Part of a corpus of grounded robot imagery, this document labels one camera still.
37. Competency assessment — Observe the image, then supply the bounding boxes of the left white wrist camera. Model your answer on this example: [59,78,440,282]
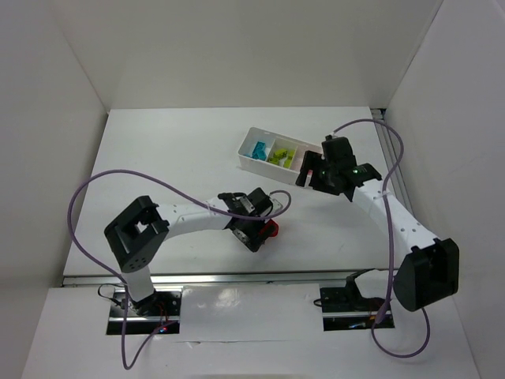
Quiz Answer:
[268,197,284,217]

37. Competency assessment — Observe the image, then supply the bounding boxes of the aluminium rail front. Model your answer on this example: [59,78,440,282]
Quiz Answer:
[62,269,395,287]

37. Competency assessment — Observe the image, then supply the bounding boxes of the white three-compartment tray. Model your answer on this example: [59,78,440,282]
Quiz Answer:
[238,127,322,185]

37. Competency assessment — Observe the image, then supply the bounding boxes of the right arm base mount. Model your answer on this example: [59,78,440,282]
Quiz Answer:
[312,270,384,332]

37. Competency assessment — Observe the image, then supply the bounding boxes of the cyan long lego upturned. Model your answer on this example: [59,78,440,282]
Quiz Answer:
[252,141,266,152]

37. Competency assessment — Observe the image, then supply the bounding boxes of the red arch lego brick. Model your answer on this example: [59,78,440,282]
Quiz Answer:
[260,220,279,238]

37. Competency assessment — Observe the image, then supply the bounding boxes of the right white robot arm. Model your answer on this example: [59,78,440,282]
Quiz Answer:
[295,136,460,312]

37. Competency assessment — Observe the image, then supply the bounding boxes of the aluminium rail right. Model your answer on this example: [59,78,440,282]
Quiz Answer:
[370,108,413,212]

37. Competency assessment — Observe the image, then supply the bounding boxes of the cyan curved lego brick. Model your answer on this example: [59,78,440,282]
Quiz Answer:
[252,150,267,161]

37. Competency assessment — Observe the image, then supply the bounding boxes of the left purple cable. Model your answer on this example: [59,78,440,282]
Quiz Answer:
[68,169,292,370]

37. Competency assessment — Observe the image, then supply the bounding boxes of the green long lego brick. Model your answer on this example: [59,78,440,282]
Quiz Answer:
[268,155,282,166]

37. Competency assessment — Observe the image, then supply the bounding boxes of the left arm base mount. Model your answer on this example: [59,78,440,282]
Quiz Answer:
[97,283,182,336]

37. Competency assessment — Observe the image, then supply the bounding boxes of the aluminium rail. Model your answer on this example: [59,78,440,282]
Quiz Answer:
[62,269,395,287]
[370,108,413,212]

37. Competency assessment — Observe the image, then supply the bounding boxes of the small green lego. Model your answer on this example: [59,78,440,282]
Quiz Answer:
[282,156,293,169]

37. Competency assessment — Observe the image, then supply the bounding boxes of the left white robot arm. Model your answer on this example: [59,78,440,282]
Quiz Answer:
[104,188,283,315]

